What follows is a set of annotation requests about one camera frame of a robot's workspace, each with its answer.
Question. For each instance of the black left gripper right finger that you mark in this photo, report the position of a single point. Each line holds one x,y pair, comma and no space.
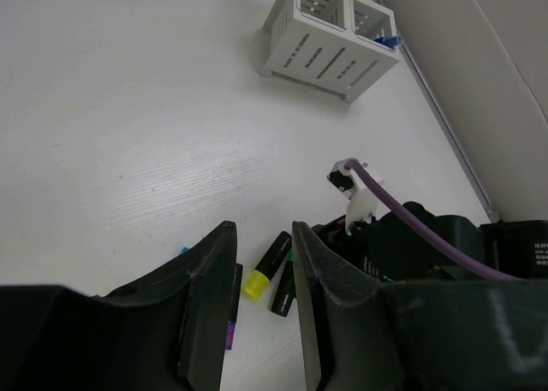
360,334

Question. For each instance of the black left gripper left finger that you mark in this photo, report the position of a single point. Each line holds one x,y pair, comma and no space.
164,331

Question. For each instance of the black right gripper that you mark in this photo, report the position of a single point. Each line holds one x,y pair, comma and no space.
389,250

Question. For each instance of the green cap black highlighter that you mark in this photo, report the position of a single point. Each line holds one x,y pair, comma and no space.
285,292

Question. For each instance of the clear blue cap marker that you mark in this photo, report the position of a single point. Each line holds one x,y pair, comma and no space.
389,41

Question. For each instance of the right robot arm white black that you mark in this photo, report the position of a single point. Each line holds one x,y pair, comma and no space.
515,248

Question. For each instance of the purple cap black highlighter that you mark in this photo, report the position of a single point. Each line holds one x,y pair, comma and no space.
234,306

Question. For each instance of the yellow cap black highlighter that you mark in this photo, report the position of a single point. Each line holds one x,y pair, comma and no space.
262,274

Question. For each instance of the white slotted pen holder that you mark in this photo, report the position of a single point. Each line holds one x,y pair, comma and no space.
329,44

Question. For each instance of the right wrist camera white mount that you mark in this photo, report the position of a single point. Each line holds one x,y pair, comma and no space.
363,204

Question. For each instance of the aluminium rail right side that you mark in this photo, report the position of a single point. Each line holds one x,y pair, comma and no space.
449,132

